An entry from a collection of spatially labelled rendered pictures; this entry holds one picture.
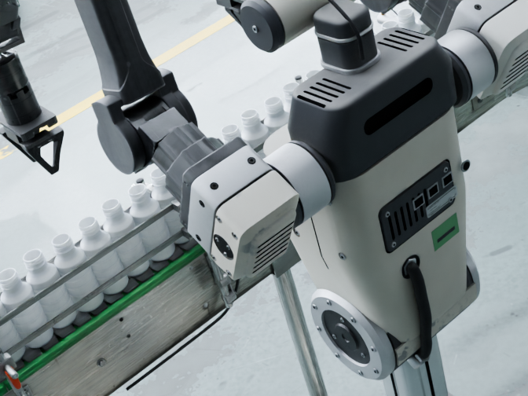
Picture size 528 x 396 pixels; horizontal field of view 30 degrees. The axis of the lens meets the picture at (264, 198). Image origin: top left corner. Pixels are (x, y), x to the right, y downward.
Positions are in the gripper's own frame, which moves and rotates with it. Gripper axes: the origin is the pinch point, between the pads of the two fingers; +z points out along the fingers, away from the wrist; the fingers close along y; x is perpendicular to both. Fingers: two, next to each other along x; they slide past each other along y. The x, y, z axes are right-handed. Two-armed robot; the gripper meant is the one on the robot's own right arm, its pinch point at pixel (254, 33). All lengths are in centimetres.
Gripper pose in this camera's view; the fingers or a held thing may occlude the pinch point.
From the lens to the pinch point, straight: 180.9
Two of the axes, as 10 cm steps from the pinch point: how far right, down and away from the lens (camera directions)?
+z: 2.3, 7.8, 5.8
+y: -6.3, -3.4, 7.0
